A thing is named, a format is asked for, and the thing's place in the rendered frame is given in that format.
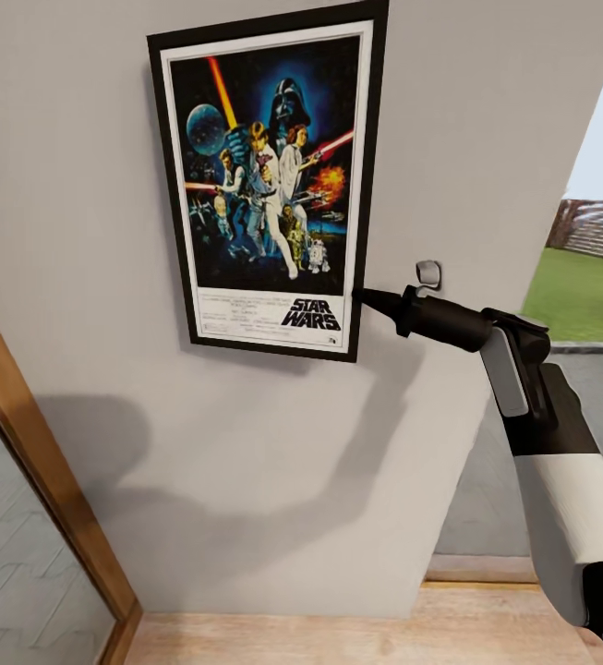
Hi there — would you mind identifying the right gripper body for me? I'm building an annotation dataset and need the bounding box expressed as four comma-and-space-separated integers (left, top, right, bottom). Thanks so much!
396, 285, 465, 344

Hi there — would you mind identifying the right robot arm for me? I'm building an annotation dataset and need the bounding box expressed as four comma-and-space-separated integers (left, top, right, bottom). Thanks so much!
352, 260, 603, 641

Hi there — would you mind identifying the poster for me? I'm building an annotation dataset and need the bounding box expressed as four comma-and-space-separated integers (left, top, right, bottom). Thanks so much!
146, 0, 390, 363

